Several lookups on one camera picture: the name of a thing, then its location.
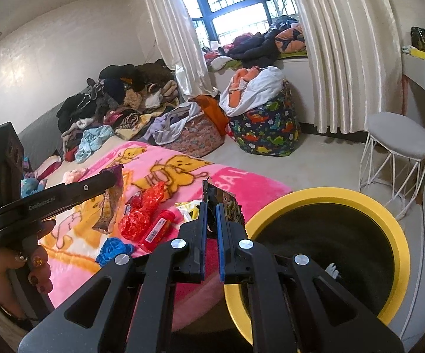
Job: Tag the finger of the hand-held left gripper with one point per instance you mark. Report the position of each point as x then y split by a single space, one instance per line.
91 189

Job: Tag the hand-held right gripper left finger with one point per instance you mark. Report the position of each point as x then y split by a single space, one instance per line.
203 239

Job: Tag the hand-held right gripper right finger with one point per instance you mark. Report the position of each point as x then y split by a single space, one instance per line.
220 239

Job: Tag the purple snack wrapper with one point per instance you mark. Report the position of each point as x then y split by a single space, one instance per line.
111 198

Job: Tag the cartoon print snack wrapper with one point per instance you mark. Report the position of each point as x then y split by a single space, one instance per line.
227 198

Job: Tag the blue wrapper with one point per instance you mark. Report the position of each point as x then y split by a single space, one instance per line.
115 250

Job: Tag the yellow rimmed black trash bin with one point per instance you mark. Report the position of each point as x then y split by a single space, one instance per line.
344 235

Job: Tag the pink fluffy cloth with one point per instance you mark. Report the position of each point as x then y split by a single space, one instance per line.
76 175

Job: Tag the blue patterned cloth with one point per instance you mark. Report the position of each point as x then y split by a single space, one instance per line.
32 187

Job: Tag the yellow white snack packet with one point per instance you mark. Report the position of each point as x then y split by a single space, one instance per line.
188 211

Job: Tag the red stick packet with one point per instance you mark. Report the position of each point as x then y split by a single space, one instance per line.
161 230

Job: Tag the red white cloth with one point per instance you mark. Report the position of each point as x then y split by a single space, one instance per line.
49 165

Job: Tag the light blue garment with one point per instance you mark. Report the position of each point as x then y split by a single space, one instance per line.
95 141

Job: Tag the grey headboard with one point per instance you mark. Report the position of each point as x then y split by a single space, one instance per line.
40 132

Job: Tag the red crinkly plastic wrapper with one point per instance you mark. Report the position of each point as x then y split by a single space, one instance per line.
142 217

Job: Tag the pink cartoon bear blanket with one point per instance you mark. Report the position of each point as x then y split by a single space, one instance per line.
183 176

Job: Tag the pile of clothes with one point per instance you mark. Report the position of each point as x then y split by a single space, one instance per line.
124 95

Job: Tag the floral fabric basket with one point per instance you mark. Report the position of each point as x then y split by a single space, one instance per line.
201 138

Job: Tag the grey white garment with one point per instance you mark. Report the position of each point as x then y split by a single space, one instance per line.
172 123

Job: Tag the white foam fruit net bundle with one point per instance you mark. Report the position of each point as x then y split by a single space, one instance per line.
332 270

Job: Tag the dinosaur print laundry basket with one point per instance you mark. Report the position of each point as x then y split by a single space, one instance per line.
271 128

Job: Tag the white satin curtain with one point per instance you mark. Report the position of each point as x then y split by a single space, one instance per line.
175 25
344 44

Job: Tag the heap of dark jackets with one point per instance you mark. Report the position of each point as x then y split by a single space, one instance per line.
260 44

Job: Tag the round grey stool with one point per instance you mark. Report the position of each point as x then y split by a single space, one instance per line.
396 132

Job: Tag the barred window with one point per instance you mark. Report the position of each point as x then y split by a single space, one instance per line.
242 3

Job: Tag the yellow box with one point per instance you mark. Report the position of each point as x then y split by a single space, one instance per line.
414 52

